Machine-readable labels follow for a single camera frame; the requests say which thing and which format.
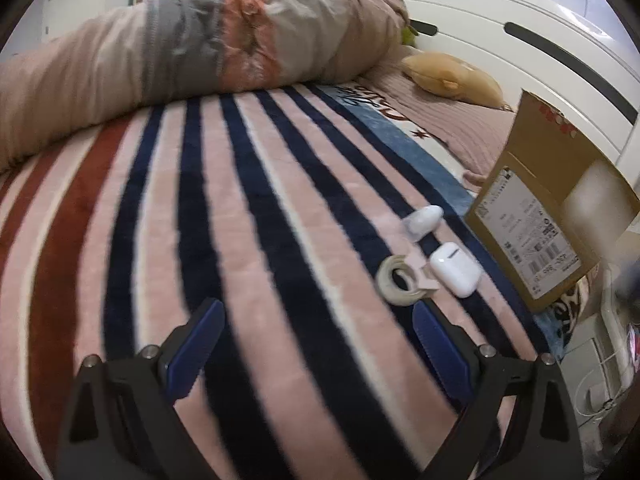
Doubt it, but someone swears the white bedside cabinet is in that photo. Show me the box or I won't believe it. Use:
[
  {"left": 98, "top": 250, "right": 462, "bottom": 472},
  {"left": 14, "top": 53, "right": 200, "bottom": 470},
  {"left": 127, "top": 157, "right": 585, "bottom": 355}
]
[{"left": 547, "top": 265, "right": 640, "bottom": 480}]

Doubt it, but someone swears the white bed headboard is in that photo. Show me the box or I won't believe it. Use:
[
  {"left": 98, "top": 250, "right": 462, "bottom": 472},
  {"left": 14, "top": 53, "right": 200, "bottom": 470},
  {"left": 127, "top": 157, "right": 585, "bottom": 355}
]
[{"left": 382, "top": 0, "right": 640, "bottom": 181}]

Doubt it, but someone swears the brown cardboard box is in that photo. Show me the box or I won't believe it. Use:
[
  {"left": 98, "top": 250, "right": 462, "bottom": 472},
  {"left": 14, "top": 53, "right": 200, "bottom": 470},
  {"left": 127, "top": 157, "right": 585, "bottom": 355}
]
[{"left": 464, "top": 88, "right": 636, "bottom": 314}]

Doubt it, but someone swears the white earbuds case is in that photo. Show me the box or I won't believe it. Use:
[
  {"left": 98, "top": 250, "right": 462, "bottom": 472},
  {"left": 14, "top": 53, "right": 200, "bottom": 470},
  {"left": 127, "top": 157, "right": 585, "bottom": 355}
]
[{"left": 430, "top": 242, "right": 483, "bottom": 298}]

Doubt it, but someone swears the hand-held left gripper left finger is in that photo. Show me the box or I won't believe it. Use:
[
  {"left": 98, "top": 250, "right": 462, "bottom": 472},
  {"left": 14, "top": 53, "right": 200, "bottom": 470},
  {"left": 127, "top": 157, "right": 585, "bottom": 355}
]
[{"left": 56, "top": 298, "right": 226, "bottom": 480}]

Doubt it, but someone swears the white cable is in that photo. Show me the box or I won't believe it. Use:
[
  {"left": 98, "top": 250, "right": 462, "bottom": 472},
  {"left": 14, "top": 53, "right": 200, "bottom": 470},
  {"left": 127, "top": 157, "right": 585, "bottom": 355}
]
[{"left": 572, "top": 355, "right": 632, "bottom": 418}]

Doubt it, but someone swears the beige and pink quilt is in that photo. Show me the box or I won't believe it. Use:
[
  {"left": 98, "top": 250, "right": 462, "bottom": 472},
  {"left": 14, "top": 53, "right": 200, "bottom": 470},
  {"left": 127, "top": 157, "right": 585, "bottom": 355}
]
[{"left": 0, "top": 0, "right": 412, "bottom": 173}]

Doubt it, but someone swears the pink quilted bed sheet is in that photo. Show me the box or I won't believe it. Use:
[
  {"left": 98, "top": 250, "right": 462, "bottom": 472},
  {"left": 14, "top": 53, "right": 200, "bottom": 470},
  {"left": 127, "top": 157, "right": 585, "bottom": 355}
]
[{"left": 361, "top": 45, "right": 518, "bottom": 191}]

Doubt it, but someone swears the striped plush blanket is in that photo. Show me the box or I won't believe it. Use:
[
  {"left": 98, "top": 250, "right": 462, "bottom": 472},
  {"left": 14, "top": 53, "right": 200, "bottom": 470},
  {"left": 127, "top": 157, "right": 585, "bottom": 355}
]
[{"left": 0, "top": 81, "right": 551, "bottom": 480}]

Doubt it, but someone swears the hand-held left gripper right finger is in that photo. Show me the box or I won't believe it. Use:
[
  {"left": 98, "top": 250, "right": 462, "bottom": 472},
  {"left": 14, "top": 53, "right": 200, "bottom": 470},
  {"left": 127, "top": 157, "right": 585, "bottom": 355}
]
[{"left": 413, "top": 299, "right": 586, "bottom": 480}]

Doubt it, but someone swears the yellow plush toy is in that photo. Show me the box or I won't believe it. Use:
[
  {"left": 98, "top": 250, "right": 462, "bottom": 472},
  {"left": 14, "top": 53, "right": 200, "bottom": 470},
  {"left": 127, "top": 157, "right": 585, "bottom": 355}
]
[{"left": 401, "top": 53, "right": 506, "bottom": 109}]

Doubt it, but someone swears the small white plastic case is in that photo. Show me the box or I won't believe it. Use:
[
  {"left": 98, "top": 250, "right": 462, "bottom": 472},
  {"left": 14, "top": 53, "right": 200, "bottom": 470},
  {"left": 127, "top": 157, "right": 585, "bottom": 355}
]
[{"left": 402, "top": 205, "right": 444, "bottom": 242}]

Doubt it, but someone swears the beige tape roll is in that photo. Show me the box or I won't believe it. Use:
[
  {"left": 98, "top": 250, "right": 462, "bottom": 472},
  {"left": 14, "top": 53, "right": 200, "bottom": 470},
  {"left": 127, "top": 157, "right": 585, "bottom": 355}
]
[{"left": 376, "top": 255, "right": 441, "bottom": 306}]

